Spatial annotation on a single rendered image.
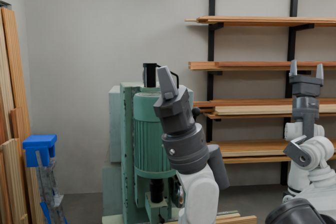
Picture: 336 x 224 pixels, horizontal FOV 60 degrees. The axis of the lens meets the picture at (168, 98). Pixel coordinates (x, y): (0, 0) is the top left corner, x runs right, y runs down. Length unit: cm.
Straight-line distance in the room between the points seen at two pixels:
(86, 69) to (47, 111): 67
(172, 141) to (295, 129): 62
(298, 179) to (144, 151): 56
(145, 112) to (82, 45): 251
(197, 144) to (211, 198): 11
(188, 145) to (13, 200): 201
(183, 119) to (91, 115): 302
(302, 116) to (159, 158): 52
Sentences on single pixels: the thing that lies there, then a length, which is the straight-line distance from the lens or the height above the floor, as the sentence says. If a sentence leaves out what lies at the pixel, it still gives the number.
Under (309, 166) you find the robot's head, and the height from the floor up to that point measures 139.
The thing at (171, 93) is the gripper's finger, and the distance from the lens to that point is 57.
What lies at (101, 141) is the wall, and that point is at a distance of 361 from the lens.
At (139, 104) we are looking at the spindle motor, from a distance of 106.
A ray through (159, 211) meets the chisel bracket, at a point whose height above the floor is 105.
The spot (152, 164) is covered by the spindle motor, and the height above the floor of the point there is 126.
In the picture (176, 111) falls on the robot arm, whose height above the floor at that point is 155.
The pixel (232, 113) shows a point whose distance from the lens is 310.
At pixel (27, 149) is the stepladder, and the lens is 188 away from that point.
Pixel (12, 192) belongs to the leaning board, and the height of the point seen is 68.
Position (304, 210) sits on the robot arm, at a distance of 63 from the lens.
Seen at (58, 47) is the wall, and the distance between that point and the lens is 355.
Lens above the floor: 165
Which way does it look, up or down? 8 degrees down
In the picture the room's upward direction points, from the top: straight up
